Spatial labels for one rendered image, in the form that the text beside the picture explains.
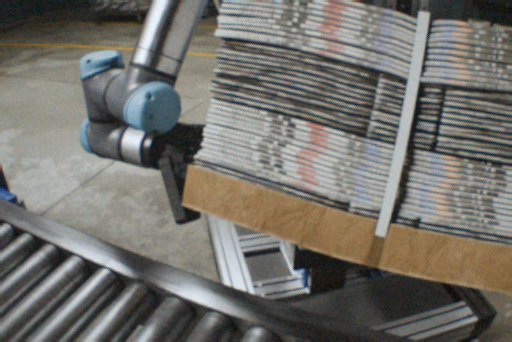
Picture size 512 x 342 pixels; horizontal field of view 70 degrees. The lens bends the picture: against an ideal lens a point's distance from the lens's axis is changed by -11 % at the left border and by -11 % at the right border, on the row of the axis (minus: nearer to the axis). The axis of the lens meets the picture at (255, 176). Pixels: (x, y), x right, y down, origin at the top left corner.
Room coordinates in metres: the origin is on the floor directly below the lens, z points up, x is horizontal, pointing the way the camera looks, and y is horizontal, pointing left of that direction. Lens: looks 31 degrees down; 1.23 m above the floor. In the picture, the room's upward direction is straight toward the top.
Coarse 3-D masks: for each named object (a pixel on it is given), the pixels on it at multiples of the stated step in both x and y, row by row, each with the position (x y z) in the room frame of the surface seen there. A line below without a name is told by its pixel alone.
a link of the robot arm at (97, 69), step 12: (84, 60) 0.62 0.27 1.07; (96, 60) 0.61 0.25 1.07; (108, 60) 0.62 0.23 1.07; (120, 60) 0.64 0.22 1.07; (84, 72) 0.61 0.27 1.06; (96, 72) 0.61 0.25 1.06; (108, 72) 0.60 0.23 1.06; (120, 72) 0.60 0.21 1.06; (84, 84) 0.62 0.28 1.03; (96, 84) 0.59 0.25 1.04; (84, 96) 0.63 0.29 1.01; (96, 96) 0.58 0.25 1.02; (96, 108) 0.61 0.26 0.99; (96, 120) 0.61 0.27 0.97; (108, 120) 0.61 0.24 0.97
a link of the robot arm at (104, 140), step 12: (120, 120) 0.62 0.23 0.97; (84, 132) 0.63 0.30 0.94; (96, 132) 0.61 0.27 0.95; (108, 132) 0.61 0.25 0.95; (120, 132) 0.61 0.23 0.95; (84, 144) 0.63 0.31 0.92; (96, 144) 0.61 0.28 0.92; (108, 144) 0.60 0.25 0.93; (120, 144) 0.59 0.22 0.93; (108, 156) 0.61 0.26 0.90; (120, 156) 0.59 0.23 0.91
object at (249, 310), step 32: (0, 224) 0.56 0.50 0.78; (32, 224) 0.54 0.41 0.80; (64, 256) 0.48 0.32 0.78; (96, 256) 0.46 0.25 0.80; (128, 256) 0.47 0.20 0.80; (160, 288) 0.40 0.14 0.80; (192, 288) 0.40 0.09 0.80; (224, 288) 0.40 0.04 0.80; (256, 320) 0.35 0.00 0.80; (288, 320) 0.35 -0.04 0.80; (320, 320) 0.35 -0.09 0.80
